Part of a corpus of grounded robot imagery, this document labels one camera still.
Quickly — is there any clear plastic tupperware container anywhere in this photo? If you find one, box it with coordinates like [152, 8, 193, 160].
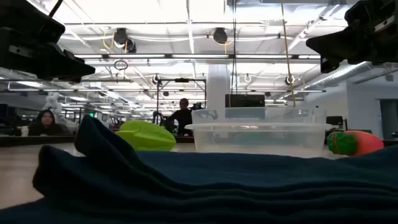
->
[185, 107, 333, 158]

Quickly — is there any black monitor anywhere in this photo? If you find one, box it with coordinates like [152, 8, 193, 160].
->
[224, 93, 266, 109]

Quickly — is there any lime green toy produce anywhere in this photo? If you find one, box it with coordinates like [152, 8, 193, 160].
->
[115, 120, 177, 152]

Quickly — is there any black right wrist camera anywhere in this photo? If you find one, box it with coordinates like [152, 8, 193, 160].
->
[344, 0, 398, 30]

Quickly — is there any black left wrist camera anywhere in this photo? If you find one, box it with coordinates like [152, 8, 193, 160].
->
[0, 0, 67, 44]

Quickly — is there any black ceiling cable reel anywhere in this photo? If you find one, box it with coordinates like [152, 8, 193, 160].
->
[113, 27, 137, 54]
[212, 27, 229, 45]

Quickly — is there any orange toy carrot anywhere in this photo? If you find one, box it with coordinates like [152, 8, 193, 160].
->
[326, 129, 385, 157]

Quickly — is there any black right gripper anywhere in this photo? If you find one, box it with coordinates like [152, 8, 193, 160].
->
[306, 15, 398, 74]

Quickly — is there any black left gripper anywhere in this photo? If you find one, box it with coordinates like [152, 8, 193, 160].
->
[0, 26, 96, 83]

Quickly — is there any person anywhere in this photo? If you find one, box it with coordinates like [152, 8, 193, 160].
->
[27, 108, 74, 137]
[164, 98, 194, 138]

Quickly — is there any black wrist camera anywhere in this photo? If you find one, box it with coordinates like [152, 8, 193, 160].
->
[344, 0, 398, 30]
[0, 0, 67, 44]

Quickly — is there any dark blue folded cloth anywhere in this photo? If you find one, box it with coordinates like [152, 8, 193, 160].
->
[0, 114, 398, 224]

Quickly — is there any yellow hanging cable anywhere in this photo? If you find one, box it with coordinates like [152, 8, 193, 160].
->
[280, 0, 297, 108]

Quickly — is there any black aluminium table frame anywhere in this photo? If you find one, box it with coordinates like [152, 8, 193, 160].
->
[0, 136, 398, 147]

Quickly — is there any black hanging coiled cable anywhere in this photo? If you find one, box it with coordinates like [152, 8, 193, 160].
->
[231, 0, 238, 95]

